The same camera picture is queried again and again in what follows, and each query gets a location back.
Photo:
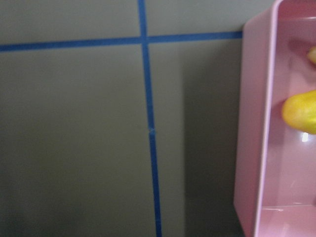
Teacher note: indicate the brown toy ginger root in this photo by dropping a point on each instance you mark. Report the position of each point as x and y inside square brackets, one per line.
[311, 55]

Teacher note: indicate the yellow toy potato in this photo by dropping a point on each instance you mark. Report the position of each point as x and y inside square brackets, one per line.
[299, 112]

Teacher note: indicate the pink plastic bin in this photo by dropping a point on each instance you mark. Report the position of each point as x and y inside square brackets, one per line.
[275, 180]

